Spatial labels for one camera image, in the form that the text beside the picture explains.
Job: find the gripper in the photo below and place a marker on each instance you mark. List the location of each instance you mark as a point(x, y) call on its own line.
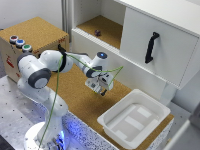
point(100, 83)

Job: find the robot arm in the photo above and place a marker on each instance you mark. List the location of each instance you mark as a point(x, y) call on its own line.
point(36, 71)

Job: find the purple block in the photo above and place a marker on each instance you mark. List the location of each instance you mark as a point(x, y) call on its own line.
point(97, 32)

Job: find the white plastic box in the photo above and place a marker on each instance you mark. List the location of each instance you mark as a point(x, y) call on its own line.
point(135, 118)

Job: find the white cabinet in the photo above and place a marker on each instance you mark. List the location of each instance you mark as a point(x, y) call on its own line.
point(100, 33)

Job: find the white sliding door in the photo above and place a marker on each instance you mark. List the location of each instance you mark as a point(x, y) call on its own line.
point(160, 50)

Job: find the green button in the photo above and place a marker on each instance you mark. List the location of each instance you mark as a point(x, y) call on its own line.
point(27, 48)

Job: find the blue button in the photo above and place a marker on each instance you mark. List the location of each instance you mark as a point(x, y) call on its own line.
point(20, 43)

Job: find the red button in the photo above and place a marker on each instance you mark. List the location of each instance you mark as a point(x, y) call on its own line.
point(14, 39)

